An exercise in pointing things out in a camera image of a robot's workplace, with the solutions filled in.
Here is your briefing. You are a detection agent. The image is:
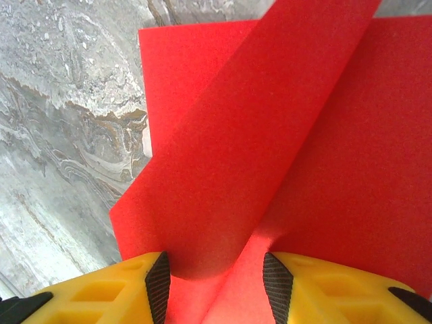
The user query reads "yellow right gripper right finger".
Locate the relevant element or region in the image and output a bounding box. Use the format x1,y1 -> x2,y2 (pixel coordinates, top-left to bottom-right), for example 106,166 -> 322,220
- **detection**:
262,251 -> 432,324

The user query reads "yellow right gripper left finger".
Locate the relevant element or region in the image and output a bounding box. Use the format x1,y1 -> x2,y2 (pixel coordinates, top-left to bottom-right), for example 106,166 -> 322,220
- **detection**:
0,250 -> 171,324

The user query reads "red paper sheet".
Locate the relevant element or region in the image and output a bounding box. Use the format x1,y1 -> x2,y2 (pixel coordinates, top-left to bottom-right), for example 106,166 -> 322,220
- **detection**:
109,0 -> 432,324

